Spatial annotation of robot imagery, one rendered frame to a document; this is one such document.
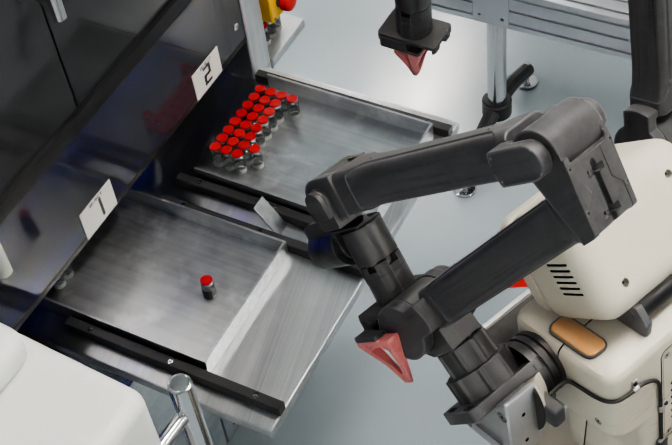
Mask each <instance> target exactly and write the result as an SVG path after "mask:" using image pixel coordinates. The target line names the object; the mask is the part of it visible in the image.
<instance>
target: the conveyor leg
mask: <svg viewBox="0 0 672 445"><path fill-rule="evenodd" d="M506 81H507V28H503V27H499V26H495V25H491V24H487V99H488V101H489V103H491V104H493V105H500V104H503V103H504V102H505V101H506Z"/></svg>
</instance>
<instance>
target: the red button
mask: <svg viewBox="0 0 672 445"><path fill-rule="evenodd" d="M296 2H297V0H279V7H280V9H281V10H283V11H287V12H289V11H292V10H293V9H294V7H295V5H296Z"/></svg>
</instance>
